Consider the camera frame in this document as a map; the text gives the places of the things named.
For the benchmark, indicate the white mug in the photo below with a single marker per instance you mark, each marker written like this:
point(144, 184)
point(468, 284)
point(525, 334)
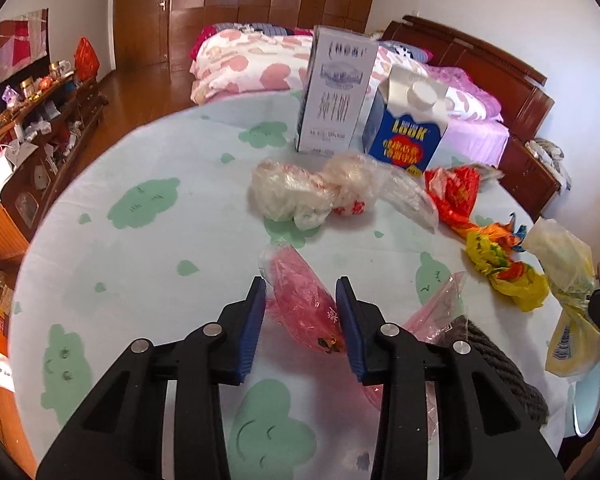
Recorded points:
point(60, 66)

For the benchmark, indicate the pink plastic bag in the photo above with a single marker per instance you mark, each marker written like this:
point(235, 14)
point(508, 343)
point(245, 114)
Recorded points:
point(300, 310)

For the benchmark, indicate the grey crumpled clothes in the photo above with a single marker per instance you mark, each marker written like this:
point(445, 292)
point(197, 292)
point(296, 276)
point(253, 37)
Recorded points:
point(550, 157)

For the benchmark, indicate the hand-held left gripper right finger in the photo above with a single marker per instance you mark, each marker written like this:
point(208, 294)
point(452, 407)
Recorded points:
point(350, 330)

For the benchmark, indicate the pale pink transparent bag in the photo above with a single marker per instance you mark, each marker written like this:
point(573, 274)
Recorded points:
point(440, 310)

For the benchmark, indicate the red orange wrapper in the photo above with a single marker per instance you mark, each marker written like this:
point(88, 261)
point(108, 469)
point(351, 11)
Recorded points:
point(455, 192)

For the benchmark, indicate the orange candy wrapper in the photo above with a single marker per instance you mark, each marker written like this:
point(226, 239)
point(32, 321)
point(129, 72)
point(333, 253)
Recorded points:
point(502, 232)

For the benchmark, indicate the tall white milk carton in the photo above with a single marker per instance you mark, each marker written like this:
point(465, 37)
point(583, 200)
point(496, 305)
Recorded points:
point(337, 95)

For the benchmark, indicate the pink quilt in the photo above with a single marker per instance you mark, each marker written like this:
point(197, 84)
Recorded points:
point(450, 85)

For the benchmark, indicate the blue milk carton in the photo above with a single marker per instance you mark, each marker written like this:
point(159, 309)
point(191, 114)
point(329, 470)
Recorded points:
point(405, 127)

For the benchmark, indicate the wooden nightstand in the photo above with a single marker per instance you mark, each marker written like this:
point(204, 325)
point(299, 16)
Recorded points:
point(527, 175)

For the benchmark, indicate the heart print quilt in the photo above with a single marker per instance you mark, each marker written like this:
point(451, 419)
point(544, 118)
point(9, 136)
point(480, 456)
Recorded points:
point(250, 65)

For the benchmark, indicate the wooden bed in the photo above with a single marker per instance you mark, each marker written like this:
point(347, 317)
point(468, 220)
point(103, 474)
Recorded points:
point(480, 65)

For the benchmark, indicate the clear crumpled plastic bag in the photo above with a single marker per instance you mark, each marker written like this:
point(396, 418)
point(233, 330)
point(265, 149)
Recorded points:
point(300, 192)

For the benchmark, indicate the wooden low cabinet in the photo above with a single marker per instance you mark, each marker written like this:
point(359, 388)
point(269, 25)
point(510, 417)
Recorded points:
point(40, 160)

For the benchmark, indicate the light blue trash bin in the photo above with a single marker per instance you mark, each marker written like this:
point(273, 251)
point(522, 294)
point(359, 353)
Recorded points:
point(587, 400)

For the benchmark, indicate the red patchwork cover cloth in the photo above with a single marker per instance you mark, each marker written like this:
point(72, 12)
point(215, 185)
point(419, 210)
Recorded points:
point(10, 50)

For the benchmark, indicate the pale yellow plastic bag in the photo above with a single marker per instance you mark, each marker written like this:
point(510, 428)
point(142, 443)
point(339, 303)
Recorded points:
point(570, 300)

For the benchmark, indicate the brown wooden door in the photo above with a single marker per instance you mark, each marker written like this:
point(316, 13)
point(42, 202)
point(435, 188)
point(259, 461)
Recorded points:
point(140, 10)

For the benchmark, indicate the brown wooden wardrobe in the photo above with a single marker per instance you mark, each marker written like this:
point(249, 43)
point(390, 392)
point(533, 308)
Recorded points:
point(260, 0)

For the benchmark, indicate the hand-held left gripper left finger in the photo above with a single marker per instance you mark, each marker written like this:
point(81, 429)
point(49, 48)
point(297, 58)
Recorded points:
point(252, 330)

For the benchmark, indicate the red gift bag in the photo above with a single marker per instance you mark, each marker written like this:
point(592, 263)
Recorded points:
point(86, 57)

